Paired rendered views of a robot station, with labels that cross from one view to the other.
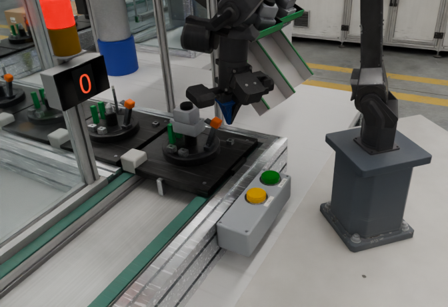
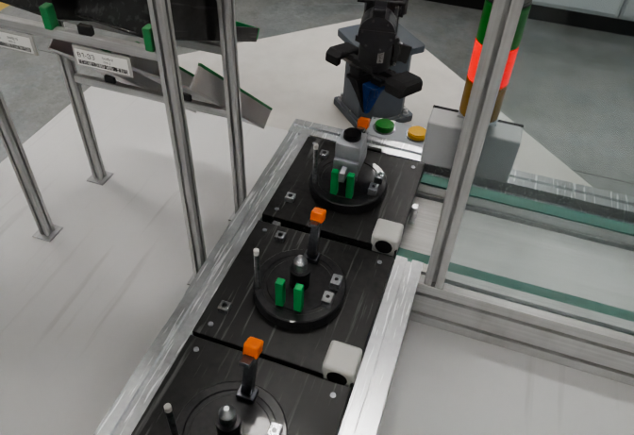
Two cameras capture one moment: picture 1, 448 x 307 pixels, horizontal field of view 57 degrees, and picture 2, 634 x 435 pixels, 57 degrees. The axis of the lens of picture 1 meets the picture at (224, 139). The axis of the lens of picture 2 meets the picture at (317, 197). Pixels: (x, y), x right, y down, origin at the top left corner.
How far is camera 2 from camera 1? 1.41 m
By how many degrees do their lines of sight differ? 80
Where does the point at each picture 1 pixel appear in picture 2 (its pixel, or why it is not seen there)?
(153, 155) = (367, 221)
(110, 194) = not seen: hidden behind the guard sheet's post
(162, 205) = (425, 223)
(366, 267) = (425, 115)
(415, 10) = not seen: outside the picture
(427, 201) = (332, 78)
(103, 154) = (377, 279)
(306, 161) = (274, 141)
